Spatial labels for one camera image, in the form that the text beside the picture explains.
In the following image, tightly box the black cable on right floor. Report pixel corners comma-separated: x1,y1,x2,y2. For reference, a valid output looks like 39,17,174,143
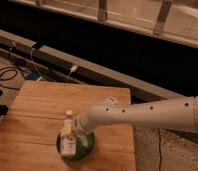
157,128,164,164

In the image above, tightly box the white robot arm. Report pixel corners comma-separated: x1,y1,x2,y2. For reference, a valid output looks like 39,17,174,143
72,96,198,136

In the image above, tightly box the black coiled cable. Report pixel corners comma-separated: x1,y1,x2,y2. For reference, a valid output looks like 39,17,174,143
0,65,28,91

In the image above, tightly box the small white bottle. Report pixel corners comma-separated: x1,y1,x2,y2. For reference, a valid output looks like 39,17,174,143
60,110,76,157

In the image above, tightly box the window frame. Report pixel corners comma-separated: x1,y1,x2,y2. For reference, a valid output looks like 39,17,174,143
9,0,198,48

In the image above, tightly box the grey baseboard rail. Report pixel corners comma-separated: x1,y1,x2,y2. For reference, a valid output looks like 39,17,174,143
0,30,183,101

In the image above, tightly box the green ceramic bowl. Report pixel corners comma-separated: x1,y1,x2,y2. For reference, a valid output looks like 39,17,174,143
56,133,95,161

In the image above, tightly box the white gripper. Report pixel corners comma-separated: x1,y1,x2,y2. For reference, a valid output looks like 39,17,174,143
67,116,90,147

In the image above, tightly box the white plug on rail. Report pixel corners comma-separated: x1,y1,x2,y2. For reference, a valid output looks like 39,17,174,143
68,65,78,77

